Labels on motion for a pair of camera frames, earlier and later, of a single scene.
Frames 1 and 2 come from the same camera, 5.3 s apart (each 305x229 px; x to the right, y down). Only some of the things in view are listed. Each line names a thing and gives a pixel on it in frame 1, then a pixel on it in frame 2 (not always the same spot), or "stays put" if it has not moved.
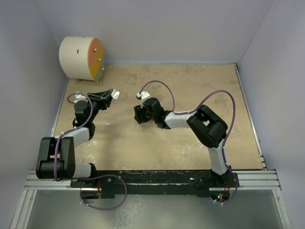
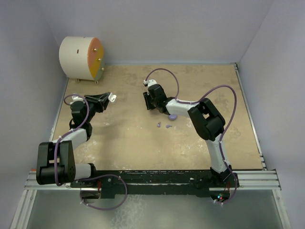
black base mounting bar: x=140 y=184 stays put
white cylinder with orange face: x=82 y=57 stays put
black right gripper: x=139 y=112 to x=147 y=97
